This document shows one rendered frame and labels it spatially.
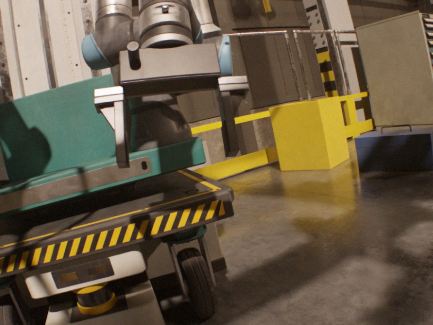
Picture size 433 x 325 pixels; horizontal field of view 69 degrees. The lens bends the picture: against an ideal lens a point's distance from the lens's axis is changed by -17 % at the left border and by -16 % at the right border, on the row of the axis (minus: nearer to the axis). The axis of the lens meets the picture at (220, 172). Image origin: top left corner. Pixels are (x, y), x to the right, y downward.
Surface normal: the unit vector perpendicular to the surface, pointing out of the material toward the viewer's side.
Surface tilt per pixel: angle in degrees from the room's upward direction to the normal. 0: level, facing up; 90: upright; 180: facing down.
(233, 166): 90
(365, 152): 90
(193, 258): 26
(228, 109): 67
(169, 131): 73
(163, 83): 155
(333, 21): 90
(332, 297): 0
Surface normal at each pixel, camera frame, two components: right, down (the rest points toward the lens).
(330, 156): 0.70, -0.02
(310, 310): -0.21, -0.96
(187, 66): 0.14, -0.27
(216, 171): 0.48, 0.05
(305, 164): -0.69, 0.26
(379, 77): -0.85, 0.26
